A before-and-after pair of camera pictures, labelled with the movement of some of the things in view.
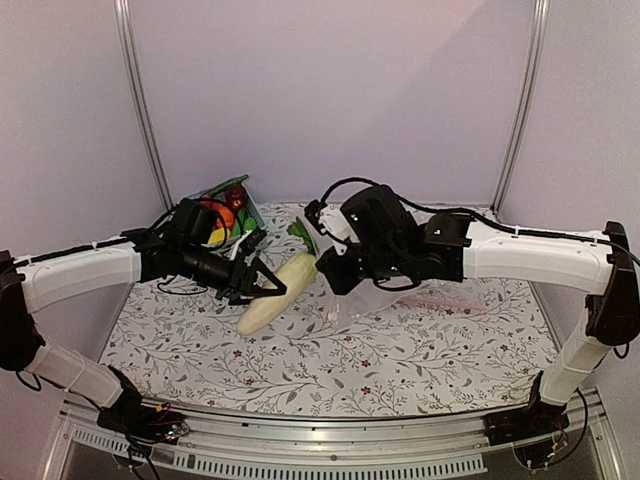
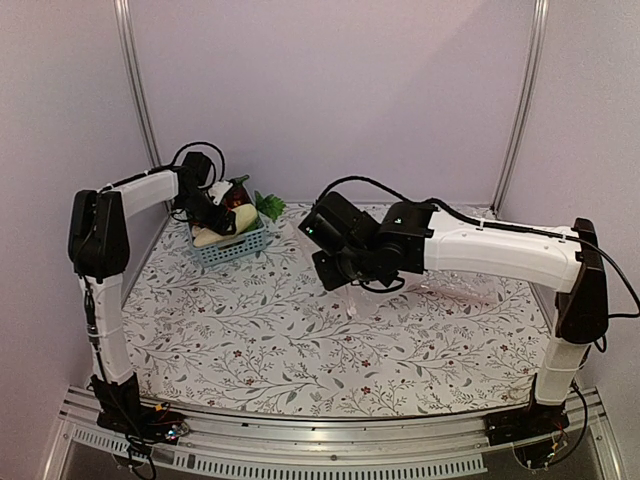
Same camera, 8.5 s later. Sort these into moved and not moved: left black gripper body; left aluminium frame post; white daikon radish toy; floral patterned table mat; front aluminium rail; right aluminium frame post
Moved: left black gripper body; white daikon radish toy
Not moved: floral patterned table mat; right aluminium frame post; front aluminium rail; left aluminium frame post
